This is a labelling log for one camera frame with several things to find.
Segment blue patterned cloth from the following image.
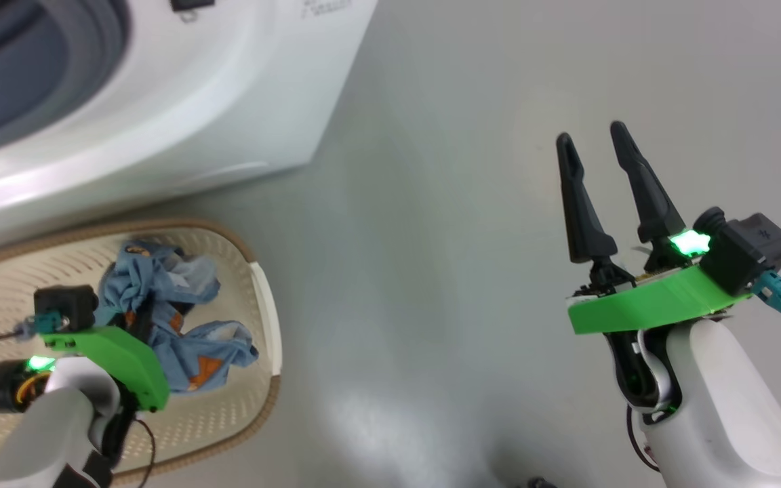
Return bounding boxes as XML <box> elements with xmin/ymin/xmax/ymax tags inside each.
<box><xmin>96</xmin><ymin>241</ymin><xmax>260</xmax><ymax>394</ymax></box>

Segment white front-load washing machine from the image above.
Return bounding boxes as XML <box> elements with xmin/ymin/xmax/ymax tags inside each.
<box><xmin>0</xmin><ymin>0</ymin><xmax>379</xmax><ymax>256</ymax></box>

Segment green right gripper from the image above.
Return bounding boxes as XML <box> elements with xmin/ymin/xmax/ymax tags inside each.
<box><xmin>556</xmin><ymin>121</ymin><xmax>754</xmax><ymax>337</ymax></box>

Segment grey rubber door gasket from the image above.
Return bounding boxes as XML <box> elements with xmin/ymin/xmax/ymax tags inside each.
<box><xmin>0</xmin><ymin>0</ymin><xmax>131</xmax><ymax>161</ymax></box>

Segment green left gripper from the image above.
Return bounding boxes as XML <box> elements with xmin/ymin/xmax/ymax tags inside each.
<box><xmin>41</xmin><ymin>326</ymin><xmax>172</xmax><ymax>413</ymax></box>

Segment cream perforated laundry basket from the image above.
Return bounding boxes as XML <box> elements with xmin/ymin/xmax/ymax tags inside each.
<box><xmin>0</xmin><ymin>218</ymin><xmax>283</xmax><ymax>486</ymax></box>

